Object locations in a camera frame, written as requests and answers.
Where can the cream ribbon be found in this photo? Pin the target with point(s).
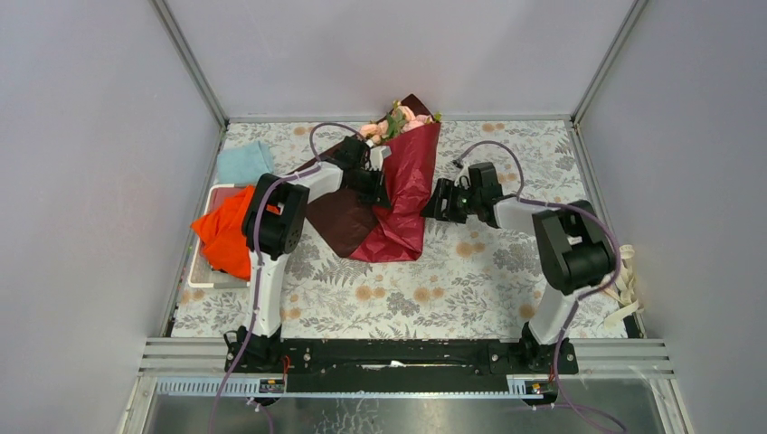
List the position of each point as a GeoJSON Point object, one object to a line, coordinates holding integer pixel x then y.
{"type": "Point", "coordinates": [624, 289]}

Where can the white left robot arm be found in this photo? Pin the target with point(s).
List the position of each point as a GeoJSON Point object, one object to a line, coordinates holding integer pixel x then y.
{"type": "Point", "coordinates": [274, 221]}

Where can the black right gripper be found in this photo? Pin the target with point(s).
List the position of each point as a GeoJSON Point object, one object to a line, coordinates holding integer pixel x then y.
{"type": "Point", "coordinates": [445, 190]}

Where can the floral patterned table mat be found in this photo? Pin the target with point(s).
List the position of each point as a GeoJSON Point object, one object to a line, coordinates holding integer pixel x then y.
{"type": "Point", "coordinates": [471, 281]}

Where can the orange cloth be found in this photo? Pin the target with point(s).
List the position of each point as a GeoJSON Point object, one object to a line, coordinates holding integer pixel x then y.
{"type": "Point", "coordinates": [223, 245]}

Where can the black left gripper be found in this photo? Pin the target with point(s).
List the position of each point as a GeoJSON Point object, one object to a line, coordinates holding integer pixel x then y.
{"type": "Point", "coordinates": [375, 190]}

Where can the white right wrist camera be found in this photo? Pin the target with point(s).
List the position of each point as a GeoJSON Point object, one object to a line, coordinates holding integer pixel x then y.
{"type": "Point", "coordinates": [462, 178]}

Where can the white perforated plastic basket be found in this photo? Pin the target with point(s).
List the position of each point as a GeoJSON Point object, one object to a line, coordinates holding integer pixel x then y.
{"type": "Point", "coordinates": [201, 274]}

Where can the light blue cloth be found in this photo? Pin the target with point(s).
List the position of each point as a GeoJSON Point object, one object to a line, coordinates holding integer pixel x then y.
{"type": "Point", "coordinates": [244, 164]}

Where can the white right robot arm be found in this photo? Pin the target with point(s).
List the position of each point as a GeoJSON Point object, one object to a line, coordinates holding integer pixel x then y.
{"type": "Point", "coordinates": [575, 248]}

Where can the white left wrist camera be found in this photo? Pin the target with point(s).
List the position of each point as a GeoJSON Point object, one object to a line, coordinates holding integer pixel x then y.
{"type": "Point", "coordinates": [376, 157]}

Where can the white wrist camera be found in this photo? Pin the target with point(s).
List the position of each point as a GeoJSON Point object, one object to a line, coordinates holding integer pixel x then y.
{"type": "Point", "coordinates": [462, 178]}
{"type": "Point", "coordinates": [376, 157]}

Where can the dark red wrapping paper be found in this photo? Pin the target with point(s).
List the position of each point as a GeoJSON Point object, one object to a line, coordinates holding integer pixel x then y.
{"type": "Point", "coordinates": [376, 234]}

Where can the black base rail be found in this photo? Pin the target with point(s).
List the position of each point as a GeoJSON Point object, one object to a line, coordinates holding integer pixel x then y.
{"type": "Point", "coordinates": [387, 365]}

